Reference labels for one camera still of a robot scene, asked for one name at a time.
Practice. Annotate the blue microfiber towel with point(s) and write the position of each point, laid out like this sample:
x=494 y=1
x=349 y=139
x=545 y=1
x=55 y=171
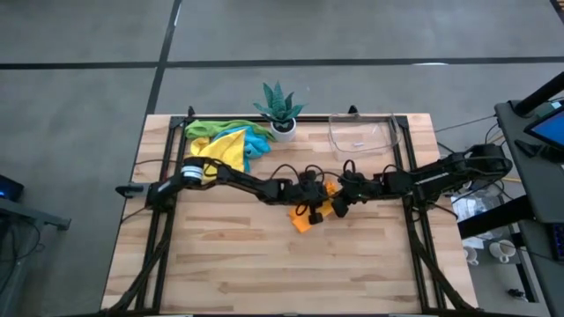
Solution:
x=260 y=145

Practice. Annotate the black metal table frame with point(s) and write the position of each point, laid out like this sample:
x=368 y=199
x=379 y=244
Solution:
x=308 y=119

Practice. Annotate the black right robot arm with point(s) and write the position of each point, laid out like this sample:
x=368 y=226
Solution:
x=440 y=176

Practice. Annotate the white mug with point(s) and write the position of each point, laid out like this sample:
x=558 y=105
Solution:
x=470 y=255
x=502 y=250

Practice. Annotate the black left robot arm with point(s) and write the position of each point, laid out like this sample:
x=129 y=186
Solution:
x=247 y=182

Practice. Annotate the black workstation stand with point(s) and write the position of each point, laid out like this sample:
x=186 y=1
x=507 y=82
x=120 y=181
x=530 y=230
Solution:
x=539 y=193

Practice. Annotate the black device with blue light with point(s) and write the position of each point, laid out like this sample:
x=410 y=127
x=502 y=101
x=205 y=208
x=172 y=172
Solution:
x=9 y=189

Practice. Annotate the white round plant pot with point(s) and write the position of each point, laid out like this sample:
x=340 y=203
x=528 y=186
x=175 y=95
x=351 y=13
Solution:
x=282 y=135

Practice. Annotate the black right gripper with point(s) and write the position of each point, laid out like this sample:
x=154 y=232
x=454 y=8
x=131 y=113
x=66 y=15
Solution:
x=361 y=189

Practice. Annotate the yellow microfiber towel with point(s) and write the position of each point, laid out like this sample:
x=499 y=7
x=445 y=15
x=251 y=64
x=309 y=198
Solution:
x=224 y=152

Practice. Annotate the black plug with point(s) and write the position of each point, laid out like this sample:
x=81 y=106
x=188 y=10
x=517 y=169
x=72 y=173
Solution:
x=515 y=293

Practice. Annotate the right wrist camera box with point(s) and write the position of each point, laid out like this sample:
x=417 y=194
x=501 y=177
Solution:
x=340 y=208

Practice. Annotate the orange microfiber towel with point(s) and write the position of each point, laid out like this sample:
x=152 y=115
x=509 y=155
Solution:
x=301 y=224

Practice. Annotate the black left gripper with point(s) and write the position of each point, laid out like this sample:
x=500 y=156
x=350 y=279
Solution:
x=308 y=191

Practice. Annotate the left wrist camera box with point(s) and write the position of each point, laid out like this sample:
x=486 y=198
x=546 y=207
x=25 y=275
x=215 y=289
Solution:
x=315 y=218

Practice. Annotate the green microfiber towel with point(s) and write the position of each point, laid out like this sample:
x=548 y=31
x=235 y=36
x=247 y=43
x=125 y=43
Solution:
x=207 y=127

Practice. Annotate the grey side table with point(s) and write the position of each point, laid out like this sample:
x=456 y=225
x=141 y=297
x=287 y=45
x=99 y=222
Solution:
x=31 y=213

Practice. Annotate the green succulent plant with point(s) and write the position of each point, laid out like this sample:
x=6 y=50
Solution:
x=278 y=103

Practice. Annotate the blue screen monitor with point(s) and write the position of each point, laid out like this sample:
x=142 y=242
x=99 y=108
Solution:
x=551 y=130

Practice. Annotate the clear plastic basket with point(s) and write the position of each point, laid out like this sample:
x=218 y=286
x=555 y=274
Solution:
x=361 y=136

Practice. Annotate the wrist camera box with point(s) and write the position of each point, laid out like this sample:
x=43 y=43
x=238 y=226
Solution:
x=315 y=218
x=340 y=208

